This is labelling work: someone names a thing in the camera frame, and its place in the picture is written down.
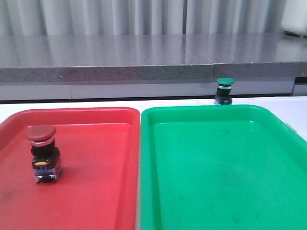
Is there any green mushroom push button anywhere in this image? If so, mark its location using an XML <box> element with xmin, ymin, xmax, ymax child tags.
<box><xmin>214</xmin><ymin>78</ymin><xmax>235</xmax><ymax>105</ymax></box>

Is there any red mushroom push button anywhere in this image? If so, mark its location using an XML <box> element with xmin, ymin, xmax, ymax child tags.
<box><xmin>25</xmin><ymin>125</ymin><xmax>63</xmax><ymax>183</ymax></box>

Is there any grey stone counter ledge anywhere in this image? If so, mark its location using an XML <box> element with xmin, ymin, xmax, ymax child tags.
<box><xmin>0</xmin><ymin>34</ymin><xmax>307</xmax><ymax>83</ymax></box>

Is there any red plastic tray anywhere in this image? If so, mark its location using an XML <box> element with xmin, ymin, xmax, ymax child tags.
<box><xmin>0</xmin><ymin>107</ymin><xmax>140</xmax><ymax>230</ymax></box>

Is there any green plastic tray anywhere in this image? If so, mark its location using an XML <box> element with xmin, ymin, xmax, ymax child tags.
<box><xmin>141</xmin><ymin>105</ymin><xmax>307</xmax><ymax>230</ymax></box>

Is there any white appliance on counter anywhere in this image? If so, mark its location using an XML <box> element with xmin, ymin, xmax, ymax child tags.
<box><xmin>281</xmin><ymin>0</ymin><xmax>307</xmax><ymax>36</ymax></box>

